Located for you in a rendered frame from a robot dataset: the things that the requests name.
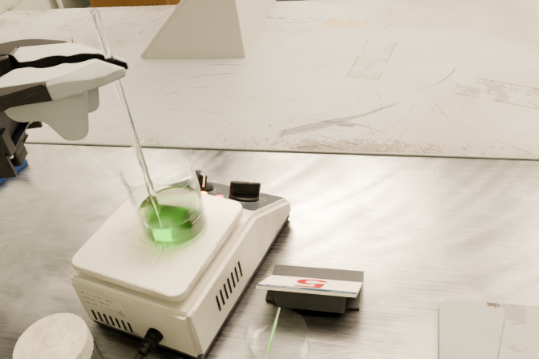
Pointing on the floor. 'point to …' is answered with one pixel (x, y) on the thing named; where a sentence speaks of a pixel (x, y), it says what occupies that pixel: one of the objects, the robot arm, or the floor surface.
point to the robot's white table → (325, 78)
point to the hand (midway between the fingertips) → (106, 61)
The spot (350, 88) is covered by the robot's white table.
